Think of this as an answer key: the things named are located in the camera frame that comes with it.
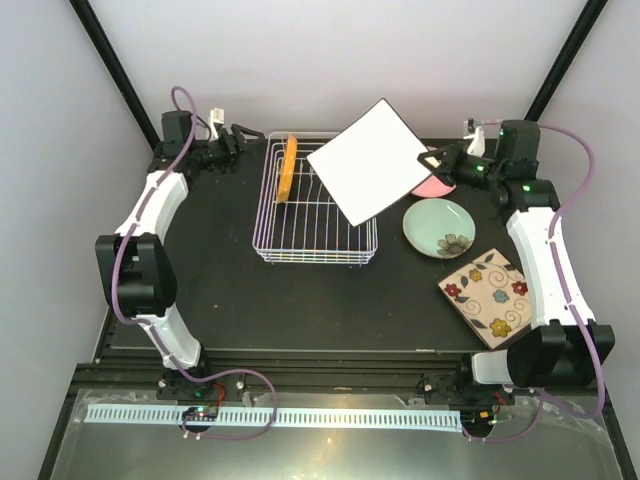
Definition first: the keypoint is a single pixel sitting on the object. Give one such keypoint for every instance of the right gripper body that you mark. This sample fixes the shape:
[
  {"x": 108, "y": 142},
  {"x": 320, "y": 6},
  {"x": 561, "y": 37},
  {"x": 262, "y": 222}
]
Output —
[{"x": 467, "y": 174}]

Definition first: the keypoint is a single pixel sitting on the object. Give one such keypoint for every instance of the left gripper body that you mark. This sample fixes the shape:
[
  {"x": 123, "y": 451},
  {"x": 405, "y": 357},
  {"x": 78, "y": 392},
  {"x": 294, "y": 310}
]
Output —
[{"x": 221, "y": 157}]

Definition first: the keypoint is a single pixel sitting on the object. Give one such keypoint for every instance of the orange dotted scalloped plate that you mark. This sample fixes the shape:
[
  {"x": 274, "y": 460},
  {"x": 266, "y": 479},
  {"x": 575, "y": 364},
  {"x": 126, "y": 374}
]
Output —
[{"x": 287, "y": 170}]

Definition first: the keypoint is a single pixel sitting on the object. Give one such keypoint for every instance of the white square plate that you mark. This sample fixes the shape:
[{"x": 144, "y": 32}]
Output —
[{"x": 370, "y": 165}]

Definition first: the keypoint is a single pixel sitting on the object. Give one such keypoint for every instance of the white wire dish rack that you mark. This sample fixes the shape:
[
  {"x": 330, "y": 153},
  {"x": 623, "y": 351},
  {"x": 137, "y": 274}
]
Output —
[{"x": 308, "y": 227}]

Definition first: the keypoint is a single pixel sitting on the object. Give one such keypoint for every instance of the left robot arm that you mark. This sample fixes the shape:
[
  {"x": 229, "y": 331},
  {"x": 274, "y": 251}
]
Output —
[{"x": 138, "y": 280}]

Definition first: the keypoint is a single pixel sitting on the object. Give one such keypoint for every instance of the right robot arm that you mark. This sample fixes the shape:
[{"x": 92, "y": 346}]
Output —
[{"x": 565, "y": 346}]

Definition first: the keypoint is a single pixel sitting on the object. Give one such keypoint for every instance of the pink round plate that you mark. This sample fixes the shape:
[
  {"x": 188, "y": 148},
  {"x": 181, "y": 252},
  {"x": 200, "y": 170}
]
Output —
[{"x": 432, "y": 188}]

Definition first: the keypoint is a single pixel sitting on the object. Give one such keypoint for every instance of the green floral plate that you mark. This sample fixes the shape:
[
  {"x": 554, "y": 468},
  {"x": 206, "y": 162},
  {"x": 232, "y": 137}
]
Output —
[{"x": 439, "y": 228}]

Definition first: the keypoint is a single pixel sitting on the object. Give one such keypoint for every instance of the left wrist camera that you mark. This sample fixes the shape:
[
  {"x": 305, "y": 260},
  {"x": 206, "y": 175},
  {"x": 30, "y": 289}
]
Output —
[{"x": 216, "y": 122}]

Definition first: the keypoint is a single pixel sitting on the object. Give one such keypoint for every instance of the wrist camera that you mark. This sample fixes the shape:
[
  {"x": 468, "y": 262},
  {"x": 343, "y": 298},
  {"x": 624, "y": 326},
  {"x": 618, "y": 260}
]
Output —
[
  {"x": 475, "y": 137},
  {"x": 216, "y": 122}
]

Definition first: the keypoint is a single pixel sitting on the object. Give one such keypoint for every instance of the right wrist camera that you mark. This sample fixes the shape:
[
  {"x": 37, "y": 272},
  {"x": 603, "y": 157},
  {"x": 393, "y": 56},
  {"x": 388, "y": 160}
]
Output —
[{"x": 475, "y": 137}]

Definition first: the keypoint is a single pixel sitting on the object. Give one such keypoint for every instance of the left black frame post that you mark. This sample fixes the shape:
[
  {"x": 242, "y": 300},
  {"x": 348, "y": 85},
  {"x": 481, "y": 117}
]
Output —
[{"x": 92, "y": 26}]

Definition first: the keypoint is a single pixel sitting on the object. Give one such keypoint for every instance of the black frame post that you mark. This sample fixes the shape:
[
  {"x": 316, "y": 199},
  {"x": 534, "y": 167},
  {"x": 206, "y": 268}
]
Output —
[
  {"x": 572, "y": 45},
  {"x": 92, "y": 26}
]

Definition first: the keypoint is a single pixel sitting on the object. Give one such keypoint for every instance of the right black frame post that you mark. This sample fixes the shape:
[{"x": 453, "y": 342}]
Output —
[{"x": 572, "y": 45}]

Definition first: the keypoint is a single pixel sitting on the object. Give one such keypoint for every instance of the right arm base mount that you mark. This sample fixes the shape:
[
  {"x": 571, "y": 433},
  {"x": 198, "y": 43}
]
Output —
[{"x": 442, "y": 387}]

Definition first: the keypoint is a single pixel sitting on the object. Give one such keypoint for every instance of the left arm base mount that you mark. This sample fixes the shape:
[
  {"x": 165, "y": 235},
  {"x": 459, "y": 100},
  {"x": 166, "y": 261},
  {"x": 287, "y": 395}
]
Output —
[{"x": 174, "y": 386}]

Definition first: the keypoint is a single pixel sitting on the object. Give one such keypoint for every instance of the white slotted cable duct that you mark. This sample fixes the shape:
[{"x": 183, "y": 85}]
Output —
[{"x": 258, "y": 417}]

